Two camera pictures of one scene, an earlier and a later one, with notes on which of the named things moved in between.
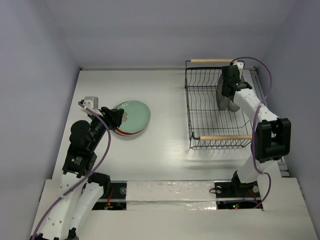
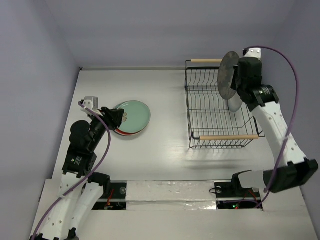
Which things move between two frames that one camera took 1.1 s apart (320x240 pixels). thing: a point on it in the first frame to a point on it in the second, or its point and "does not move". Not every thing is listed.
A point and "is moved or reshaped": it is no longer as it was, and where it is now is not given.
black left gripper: (112, 117) does not move
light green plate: (138, 116) does not move
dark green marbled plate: (223, 101) is moved or reshaped
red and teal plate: (130, 129) does not move
